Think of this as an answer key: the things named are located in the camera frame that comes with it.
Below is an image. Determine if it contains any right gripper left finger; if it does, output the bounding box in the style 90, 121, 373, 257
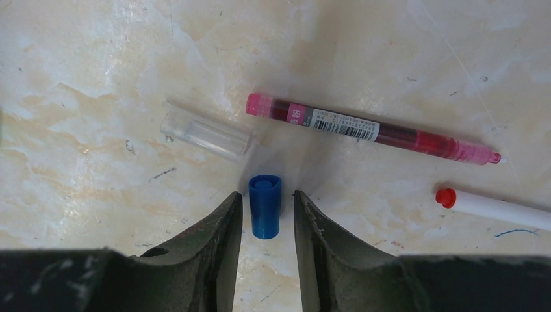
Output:
137, 192, 243, 311

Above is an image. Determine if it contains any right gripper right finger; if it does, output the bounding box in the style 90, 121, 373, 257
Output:
293, 190, 394, 311

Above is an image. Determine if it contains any white red-tipped pen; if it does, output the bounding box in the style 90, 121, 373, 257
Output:
435, 188, 550, 231

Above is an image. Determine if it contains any red gel pen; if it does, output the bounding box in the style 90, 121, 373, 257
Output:
246, 93, 504, 165

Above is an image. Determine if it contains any blue cylindrical cap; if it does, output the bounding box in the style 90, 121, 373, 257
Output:
248, 175, 282, 240

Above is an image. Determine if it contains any clear pen cap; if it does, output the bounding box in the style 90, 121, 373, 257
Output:
160, 100, 259, 163

